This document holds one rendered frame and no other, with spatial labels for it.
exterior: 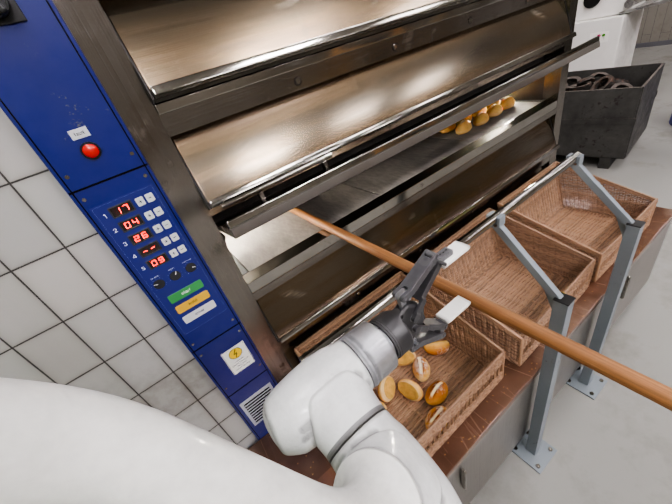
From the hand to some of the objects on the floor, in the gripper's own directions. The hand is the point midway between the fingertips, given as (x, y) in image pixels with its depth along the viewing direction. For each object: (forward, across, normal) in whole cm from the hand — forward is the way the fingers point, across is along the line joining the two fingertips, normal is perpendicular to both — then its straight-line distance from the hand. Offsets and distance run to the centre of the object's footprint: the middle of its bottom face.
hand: (459, 276), depth 60 cm
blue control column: (-42, +131, -149) cm, 202 cm away
